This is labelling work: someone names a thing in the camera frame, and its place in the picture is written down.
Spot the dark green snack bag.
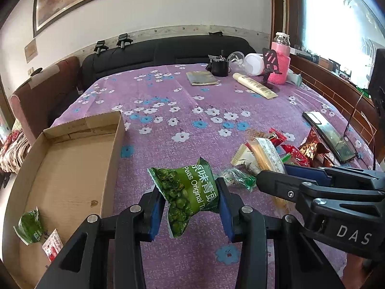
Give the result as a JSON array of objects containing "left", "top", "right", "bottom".
[{"left": 13, "top": 207, "right": 44, "bottom": 245}]

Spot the pink sleeved bottle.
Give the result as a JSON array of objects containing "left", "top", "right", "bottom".
[{"left": 268, "top": 32, "right": 290, "bottom": 85}]

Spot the cardboard tray box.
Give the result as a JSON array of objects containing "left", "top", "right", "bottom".
[{"left": 1, "top": 111, "right": 125, "bottom": 288}]

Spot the black leather sofa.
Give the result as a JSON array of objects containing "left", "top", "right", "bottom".
[{"left": 79, "top": 34, "right": 255, "bottom": 90}]

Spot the black phone stand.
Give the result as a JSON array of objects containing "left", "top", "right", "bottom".
[{"left": 262, "top": 48, "right": 281, "bottom": 90}]

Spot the cream lotion tube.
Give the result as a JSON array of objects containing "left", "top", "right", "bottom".
[{"left": 232, "top": 72, "right": 278, "bottom": 100}]

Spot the patterned blanket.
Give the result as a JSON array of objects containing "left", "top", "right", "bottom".
[{"left": 0, "top": 119, "right": 31, "bottom": 174}]

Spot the white red snack packet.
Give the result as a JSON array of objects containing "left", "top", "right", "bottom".
[{"left": 42, "top": 229, "right": 63, "bottom": 262}]

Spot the green peas snack bag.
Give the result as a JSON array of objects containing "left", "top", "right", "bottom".
[{"left": 148, "top": 158, "right": 219, "bottom": 237}]

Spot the black smartphone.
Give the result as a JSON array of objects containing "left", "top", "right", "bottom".
[{"left": 302, "top": 111, "right": 356, "bottom": 163}]

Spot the black pen cup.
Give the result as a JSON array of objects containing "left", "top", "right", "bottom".
[{"left": 205, "top": 50, "right": 230, "bottom": 77}]

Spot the purple floral tablecloth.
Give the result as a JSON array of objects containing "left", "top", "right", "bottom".
[{"left": 55, "top": 64, "right": 374, "bottom": 288}]

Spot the maroon armchair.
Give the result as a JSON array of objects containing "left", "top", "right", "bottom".
[{"left": 10, "top": 56, "right": 80, "bottom": 144}]

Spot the clear green candy bag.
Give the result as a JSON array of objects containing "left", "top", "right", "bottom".
[{"left": 219, "top": 168, "right": 257, "bottom": 192}]

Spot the red bar snack pack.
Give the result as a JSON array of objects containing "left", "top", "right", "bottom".
[{"left": 268, "top": 128, "right": 287, "bottom": 147}]

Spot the red foil snack bag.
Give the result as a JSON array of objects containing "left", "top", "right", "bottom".
[{"left": 299, "top": 127, "right": 334, "bottom": 168}]

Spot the clear plastic cup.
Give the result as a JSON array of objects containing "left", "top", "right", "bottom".
[{"left": 227, "top": 51, "right": 245, "bottom": 72}]

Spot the small olive notebook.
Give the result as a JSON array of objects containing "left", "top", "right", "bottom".
[{"left": 186, "top": 71, "right": 218, "bottom": 86}]

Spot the beige wafer snack pack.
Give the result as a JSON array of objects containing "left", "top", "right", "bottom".
[{"left": 245, "top": 138, "right": 286, "bottom": 174}]

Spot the white round jar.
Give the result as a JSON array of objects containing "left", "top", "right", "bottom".
[{"left": 244, "top": 53, "right": 264, "bottom": 76}]

